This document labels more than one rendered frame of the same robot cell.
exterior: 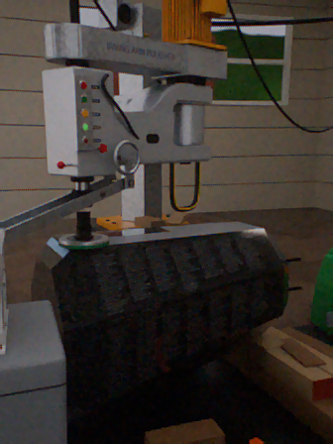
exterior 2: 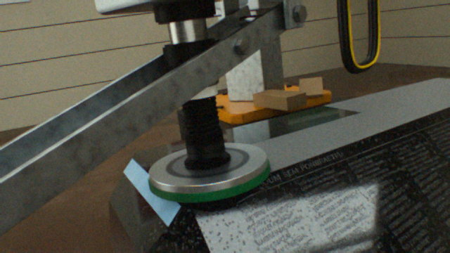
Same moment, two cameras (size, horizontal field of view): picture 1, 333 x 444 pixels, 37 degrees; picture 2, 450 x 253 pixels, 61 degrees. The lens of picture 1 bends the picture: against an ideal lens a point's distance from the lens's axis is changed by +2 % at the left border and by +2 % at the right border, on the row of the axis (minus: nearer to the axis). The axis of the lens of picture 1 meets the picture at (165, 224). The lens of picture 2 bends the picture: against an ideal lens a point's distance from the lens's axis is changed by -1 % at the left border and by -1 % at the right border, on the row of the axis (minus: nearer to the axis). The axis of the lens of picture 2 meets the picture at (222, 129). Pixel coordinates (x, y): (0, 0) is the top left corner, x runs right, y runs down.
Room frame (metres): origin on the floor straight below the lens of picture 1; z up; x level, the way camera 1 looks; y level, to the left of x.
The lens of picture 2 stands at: (1.46, 0.32, 1.10)
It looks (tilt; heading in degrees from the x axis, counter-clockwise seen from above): 15 degrees down; 1
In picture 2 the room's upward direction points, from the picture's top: 8 degrees counter-clockwise
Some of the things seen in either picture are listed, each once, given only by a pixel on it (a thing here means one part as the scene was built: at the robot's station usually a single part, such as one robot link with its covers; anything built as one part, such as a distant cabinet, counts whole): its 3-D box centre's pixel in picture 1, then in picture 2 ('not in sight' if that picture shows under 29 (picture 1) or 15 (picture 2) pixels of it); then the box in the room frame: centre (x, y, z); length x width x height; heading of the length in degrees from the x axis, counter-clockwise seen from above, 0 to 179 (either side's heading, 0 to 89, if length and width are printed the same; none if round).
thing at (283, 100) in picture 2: (150, 222); (278, 99); (2.94, 0.10, 0.81); 0.20 x 0.10 x 0.05; 32
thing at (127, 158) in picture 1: (121, 158); not in sight; (2.12, 0.19, 1.22); 0.15 x 0.10 x 0.15; 136
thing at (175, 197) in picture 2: (83, 240); (208, 166); (2.12, 0.36, 0.87); 0.22 x 0.22 x 0.04
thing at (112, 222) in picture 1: (142, 222); (257, 100); (3.19, 0.16, 0.76); 0.49 x 0.49 x 0.05; 24
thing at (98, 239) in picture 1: (83, 239); (208, 164); (2.12, 0.36, 0.87); 0.21 x 0.21 x 0.01
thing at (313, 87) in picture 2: (176, 218); (310, 87); (3.11, -0.07, 0.80); 0.20 x 0.10 x 0.05; 165
